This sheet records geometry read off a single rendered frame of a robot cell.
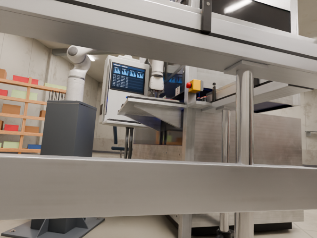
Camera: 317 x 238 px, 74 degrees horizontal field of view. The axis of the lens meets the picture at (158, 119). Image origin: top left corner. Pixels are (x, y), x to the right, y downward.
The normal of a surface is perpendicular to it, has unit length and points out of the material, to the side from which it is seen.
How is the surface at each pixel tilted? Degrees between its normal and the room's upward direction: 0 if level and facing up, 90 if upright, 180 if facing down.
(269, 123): 90
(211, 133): 90
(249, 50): 90
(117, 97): 90
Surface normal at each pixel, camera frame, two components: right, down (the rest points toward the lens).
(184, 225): 0.29, -0.11
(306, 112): -0.18, -0.14
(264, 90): -0.96, -0.10
